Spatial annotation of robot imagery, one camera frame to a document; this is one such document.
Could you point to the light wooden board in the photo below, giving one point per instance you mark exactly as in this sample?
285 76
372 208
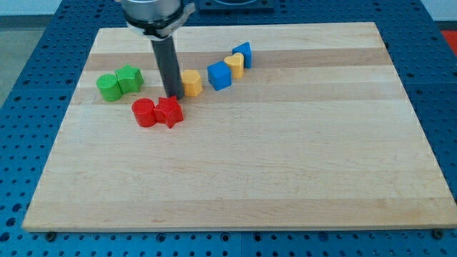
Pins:
319 134

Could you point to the yellow hexagon block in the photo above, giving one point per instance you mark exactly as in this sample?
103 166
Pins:
192 82

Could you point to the blue pentagon block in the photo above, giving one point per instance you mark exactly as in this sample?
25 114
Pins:
245 50

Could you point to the red cylinder block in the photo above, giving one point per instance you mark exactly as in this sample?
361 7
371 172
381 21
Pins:
143 110

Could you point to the blue cube block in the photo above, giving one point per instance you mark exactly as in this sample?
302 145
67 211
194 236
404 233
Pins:
219 75

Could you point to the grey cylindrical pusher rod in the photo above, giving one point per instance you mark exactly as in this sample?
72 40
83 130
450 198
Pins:
167 62

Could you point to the green cylinder block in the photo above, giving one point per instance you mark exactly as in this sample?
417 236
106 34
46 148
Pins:
109 87

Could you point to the green star block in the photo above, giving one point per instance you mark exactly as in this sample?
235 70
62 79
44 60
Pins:
129 79

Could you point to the yellow heart block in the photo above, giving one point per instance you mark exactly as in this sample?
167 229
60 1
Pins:
236 65

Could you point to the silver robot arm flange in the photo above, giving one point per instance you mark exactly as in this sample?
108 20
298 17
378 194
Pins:
156 19

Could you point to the red star block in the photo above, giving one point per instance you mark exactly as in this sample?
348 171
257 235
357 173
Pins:
168 111

